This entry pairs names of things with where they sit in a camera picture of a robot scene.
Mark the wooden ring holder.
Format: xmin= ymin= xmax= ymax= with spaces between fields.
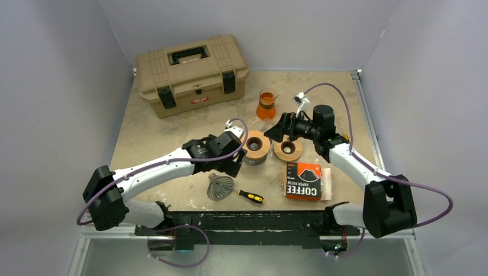
xmin=273 ymin=135 xmax=303 ymax=162
xmin=243 ymin=131 xmax=271 ymax=154

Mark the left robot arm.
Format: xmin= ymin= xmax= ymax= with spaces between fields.
xmin=77 ymin=127 xmax=248 ymax=235

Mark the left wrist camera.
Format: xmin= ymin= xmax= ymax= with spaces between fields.
xmin=224 ymin=120 xmax=245 ymax=139

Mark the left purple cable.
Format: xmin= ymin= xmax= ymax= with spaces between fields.
xmin=76 ymin=117 xmax=249 ymax=268

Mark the smoky glass dripper cone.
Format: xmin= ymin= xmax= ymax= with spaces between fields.
xmin=207 ymin=173 xmax=235 ymax=201

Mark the smoky glass carafe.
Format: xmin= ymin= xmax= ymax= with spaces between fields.
xmin=243 ymin=152 xmax=268 ymax=166

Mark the yellow black screwdriver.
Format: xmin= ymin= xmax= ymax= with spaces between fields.
xmin=233 ymin=189 xmax=264 ymax=204

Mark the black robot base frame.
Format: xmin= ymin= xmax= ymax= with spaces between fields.
xmin=78 ymin=209 xmax=416 ymax=252

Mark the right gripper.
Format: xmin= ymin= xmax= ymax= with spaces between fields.
xmin=265 ymin=110 xmax=320 ymax=142

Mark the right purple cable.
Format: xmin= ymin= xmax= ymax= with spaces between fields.
xmin=303 ymin=82 xmax=455 ymax=260

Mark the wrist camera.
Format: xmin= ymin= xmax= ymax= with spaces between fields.
xmin=224 ymin=120 xmax=245 ymax=139
xmin=292 ymin=92 xmax=310 ymax=114

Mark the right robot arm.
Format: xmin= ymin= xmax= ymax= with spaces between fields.
xmin=264 ymin=105 xmax=417 ymax=238

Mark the orange glass carafe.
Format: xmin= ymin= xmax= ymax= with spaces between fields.
xmin=256 ymin=88 xmax=279 ymax=120

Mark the tan plastic toolbox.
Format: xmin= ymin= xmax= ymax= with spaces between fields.
xmin=135 ymin=34 xmax=249 ymax=119

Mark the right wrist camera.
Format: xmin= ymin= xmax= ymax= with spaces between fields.
xmin=292 ymin=92 xmax=310 ymax=114

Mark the coffee paper filter box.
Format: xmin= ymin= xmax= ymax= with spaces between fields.
xmin=280 ymin=162 xmax=333 ymax=202

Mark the purple cable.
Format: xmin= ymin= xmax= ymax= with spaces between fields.
xmin=303 ymin=82 xmax=455 ymax=260
xmin=76 ymin=117 xmax=249 ymax=268

